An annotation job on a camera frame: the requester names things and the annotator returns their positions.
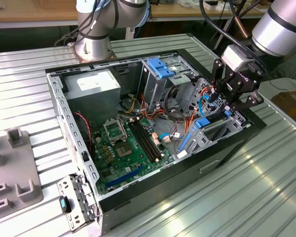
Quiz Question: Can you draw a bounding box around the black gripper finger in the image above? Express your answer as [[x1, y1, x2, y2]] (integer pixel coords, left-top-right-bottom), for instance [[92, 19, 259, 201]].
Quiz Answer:
[[210, 59, 234, 101], [225, 91, 264, 111]]

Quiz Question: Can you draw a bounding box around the orange power wire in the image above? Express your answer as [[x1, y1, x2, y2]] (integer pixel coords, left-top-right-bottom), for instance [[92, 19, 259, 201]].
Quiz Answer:
[[201, 85, 215, 96]]

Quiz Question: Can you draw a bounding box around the blue data wire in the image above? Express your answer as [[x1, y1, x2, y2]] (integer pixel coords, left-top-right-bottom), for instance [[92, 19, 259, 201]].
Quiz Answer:
[[198, 91, 218, 117]]

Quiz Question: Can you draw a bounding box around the hard disk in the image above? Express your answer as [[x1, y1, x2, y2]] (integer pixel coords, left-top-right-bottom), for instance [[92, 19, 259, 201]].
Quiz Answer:
[[179, 110, 232, 153]]

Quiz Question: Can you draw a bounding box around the grey disk bay cage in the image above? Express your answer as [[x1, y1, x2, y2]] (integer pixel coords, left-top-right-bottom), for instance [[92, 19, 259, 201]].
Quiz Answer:
[[174, 78, 252, 160]]

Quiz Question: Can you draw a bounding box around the brown cardboard box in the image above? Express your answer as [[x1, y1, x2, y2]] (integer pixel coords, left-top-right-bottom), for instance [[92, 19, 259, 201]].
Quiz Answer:
[[271, 90, 296, 121]]

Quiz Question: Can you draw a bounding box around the black slanted pole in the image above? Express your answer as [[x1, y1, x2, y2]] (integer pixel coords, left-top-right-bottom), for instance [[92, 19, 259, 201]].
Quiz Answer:
[[213, 0, 247, 50]]

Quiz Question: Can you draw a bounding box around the blue plastic drive latch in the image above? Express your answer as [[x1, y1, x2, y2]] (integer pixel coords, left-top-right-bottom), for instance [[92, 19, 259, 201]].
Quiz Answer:
[[147, 58, 176, 79]]

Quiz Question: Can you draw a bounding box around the grey optical drive cage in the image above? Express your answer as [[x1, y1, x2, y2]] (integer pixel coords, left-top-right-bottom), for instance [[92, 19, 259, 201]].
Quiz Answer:
[[138, 54, 198, 112]]

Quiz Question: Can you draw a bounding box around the black and white small box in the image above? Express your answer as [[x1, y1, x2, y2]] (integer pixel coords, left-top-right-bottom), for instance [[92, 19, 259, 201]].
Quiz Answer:
[[203, 0, 219, 10]]

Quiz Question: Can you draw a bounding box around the flat cardboard tray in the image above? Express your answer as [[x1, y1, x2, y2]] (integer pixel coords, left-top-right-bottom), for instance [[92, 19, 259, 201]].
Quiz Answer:
[[250, 1, 271, 13]]

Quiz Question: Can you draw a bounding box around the black RAM slot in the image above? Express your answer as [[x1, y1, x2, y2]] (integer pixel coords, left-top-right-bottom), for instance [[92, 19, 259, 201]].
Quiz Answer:
[[137, 119, 164, 158], [127, 121, 156, 163], [134, 120, 161, 159], [130, 120, 158, 161]]

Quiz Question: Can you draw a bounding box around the black open PC case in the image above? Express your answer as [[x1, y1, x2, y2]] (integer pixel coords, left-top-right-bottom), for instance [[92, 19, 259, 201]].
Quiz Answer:
[[44, 48, 267, 235]]

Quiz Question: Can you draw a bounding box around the metal socket cover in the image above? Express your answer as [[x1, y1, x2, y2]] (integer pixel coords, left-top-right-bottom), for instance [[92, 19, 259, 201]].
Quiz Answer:
[[103, 119, 128, 143]]

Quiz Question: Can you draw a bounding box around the green motherboard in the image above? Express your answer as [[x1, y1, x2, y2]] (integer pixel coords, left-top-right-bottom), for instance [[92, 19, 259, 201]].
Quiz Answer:
[[92, 116, 176, 196]]

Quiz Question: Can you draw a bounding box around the CPU socket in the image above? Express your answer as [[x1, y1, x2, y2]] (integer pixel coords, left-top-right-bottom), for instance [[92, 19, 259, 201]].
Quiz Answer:
[[113, 141, 136, 159]]

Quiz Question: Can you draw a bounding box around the grey power supply unit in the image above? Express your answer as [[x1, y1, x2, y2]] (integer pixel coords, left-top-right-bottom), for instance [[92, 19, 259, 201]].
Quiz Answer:
[[63, 69, 121, 129]]

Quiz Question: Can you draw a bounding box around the blue expansion slot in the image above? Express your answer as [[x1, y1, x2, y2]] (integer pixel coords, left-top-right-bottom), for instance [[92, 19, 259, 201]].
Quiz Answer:
[[105, 164, 145, 188]]

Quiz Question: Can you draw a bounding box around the long wooden desk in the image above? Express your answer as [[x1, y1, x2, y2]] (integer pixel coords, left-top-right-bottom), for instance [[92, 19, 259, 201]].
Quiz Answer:
[[0, 0, 272, 50]]

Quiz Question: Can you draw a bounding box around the black latch with blue inlay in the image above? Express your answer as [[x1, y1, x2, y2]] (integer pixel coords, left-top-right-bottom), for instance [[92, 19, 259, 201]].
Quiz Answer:
[[58, 195, 72, 214]]

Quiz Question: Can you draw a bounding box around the grey parts rack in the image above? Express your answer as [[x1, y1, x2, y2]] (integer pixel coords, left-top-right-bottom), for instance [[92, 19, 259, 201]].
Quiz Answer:
[[0, 127, 44, 218]]

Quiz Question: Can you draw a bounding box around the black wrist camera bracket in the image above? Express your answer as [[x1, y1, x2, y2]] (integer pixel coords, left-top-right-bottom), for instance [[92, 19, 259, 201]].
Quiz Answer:
[[246, 61, 268, 78]]

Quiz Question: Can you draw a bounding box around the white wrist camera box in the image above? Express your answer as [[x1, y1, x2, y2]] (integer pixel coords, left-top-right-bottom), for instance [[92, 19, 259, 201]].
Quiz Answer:
[[221, 44, 255, 72]]

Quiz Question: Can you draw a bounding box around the copper coloured cable sleeve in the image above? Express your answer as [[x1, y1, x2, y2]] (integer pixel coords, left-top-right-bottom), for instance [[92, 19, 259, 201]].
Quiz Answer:
[[233, 16, 250, 39]]

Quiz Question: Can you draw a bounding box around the black cable loop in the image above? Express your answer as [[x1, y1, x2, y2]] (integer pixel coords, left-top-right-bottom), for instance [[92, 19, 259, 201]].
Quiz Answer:
[[164, 85, 188, 121]]

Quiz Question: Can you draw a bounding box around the orange yellow wire bundle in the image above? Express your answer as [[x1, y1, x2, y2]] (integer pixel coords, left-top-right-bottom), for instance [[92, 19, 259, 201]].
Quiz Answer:
[[118, 93, 198, 136]]

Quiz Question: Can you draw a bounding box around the pale blue wire white connector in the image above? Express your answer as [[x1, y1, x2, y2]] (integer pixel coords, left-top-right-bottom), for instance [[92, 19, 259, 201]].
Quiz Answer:
[[160, 132, 182, 144]]

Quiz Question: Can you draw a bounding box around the red black twisted wire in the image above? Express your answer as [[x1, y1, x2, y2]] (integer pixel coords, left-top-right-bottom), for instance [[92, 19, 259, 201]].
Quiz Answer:
[[74, 112, 93, 154]]

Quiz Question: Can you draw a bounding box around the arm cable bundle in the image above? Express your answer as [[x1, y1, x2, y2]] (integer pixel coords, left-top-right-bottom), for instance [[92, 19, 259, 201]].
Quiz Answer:
[[54, 0, 119, 47]]

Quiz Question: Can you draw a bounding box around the metal expansion bracket cover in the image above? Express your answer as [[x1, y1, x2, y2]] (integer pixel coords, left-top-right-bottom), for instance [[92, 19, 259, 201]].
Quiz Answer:
[[57, 172, 99, 233]]

